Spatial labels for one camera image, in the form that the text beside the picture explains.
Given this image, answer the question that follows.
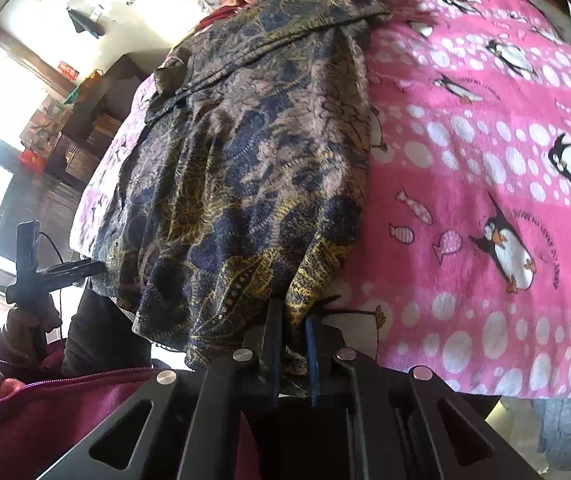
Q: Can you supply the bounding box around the maroon sleeve forearm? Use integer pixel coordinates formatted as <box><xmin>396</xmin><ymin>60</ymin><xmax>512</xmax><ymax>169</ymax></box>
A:
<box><xmin>0</xmin><ymin>367</ymin><xmax>260</xmax><ymax>479</ymax></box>

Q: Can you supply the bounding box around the dark floral patterned garment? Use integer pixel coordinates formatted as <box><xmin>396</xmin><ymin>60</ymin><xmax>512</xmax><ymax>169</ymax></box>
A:
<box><xmin>94</xmin><ymin>0</ymin><xmax>392</xmax><ymax>370</ymax></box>

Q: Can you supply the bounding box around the pink penguin blanket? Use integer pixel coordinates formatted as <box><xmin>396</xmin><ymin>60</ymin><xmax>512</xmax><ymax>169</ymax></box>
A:
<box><xmin>63</xmin><ymin>0</ymin><xmax>571</xmax><ymax>399</ymax></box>

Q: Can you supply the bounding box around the person's left hand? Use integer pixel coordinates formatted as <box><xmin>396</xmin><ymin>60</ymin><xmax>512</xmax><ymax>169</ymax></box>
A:
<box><xmin>0</xmin><ymin>304</ymin><xmax>62</xmax><ymax>367</ymax></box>

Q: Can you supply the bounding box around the dark wooden cabinet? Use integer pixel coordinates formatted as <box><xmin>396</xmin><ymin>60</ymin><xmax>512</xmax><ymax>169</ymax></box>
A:
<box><xmin>46</xmin><ymin>54</ymin><xmax>148</xmax><ymax>192</ymax></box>

